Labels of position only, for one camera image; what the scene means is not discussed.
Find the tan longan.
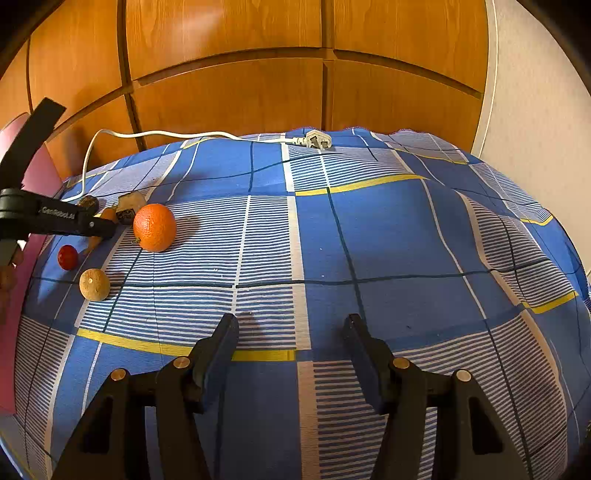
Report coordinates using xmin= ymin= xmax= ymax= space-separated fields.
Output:
xmin=79 ymin=268 xmax=111 ymax=302

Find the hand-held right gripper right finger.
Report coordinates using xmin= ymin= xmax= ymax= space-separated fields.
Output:
xmin=342 ymin=314 xmax=532 ymax=480

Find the large orange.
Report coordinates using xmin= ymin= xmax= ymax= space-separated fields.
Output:
xmin=133 ymin=203 xmax=177 ymax=253

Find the pink shallow tray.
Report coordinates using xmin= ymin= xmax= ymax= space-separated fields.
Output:
xmin=0 ymin=115 xmax=63 ymax=414

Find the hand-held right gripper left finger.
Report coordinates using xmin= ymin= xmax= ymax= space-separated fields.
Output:
xmin=58 ymin=313 xmax=240 ymax=480

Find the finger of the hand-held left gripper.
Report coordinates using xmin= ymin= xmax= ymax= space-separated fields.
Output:
xmin=21 ymin=191 xmax=117 ymax=240
xmin=0 ymin=97 xmax=66 ymax=190

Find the blue plaid tablecloth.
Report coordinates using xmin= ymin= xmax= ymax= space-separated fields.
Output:
xmin=11 ymin=127 xmax=591 ymax=480

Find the small cut white chunk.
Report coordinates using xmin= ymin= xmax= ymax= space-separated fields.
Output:
xmin=115 ymin=191 xmax=147 ymax=225

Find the white power cable with plug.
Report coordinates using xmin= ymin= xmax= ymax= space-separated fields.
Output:
xmin=65 ymin=129 xmax=334 ymax=201

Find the carrot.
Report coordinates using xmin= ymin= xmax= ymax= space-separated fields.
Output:
xmin=85 ymin=208 xmax=119 ymax=254

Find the person's left hand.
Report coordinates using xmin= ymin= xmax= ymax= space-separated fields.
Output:
xmin=0 ymin=247 xmax=26 ymax=319

